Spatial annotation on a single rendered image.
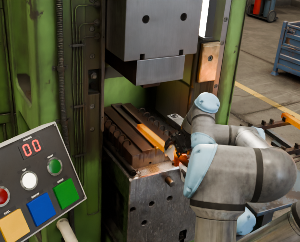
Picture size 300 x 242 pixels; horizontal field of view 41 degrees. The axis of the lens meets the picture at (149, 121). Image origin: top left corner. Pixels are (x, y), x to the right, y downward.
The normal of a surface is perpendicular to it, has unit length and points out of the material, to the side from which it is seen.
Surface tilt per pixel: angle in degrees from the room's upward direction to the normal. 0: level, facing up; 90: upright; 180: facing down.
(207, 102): 29
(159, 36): 90
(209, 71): 90
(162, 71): 90
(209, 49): 90
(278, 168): 45
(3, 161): 60
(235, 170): 51
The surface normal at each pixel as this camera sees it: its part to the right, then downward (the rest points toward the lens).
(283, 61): -0.80, 0.22
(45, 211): 0.73, -0.17
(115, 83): 0.48, 0.43
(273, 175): 0.20, -0.16
